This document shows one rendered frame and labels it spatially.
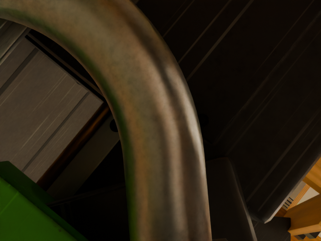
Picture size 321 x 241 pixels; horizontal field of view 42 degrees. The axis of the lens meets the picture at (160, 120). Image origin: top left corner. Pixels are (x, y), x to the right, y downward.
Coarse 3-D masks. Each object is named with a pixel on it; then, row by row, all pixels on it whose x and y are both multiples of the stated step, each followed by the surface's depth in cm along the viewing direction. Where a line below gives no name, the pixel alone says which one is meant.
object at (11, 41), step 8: (0, 24) 20; (8, 24) 20; (16, 24) 20; (0, 32) 20; (8, 32) 20; (16, 32) 20; (24, 32) 20; (0, 40) 20; (8, 40) 20; (16, 40) 20; (0, 48) 20; (8, 48) 20; (0, 56) 20; (0, 64) 20
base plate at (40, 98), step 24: (24, 48) 53; (0, 72) 52; (24, 72) 56; (48, 72) 60; (0, 96) 55; (24, 96) 59; (48, 96) 64; (72, 96) 70; (0, 120) 58; (24, 120) 63; (48, 120) 69; (72, 120) 76; (0, 144) 62; (24, 144) 68; (48, 144) 74; (24, 168) 73
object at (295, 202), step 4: (304, 188) 819; (308, 188) 823; (300, 192) 818; (304, 192) 817; (300, 196) 815; (288, 200) 816; (292, 200) 815; (296, 200) 814; (292, 204) 813; (296, 204) 816; (288, 208) 811
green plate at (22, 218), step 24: (0, 168) 19; (0, 192) 18; (24, 192) 18; (0, 216) 18; (24, 216) 18; (48, 216) 18; (0, 240) 18; (24, 240) 18; (48, 240) 18; (72, 240) 18
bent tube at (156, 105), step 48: (0, 0) 15; (48, 0) 14; (96, 0) 14; (96, 48) 14; (144, 48) 14; (144, 96) 14; (144, 144) 14; (192, 144) 14; (144, 192) 14; (192, 192) 14; (144, 240) 14; (192, 240) 14
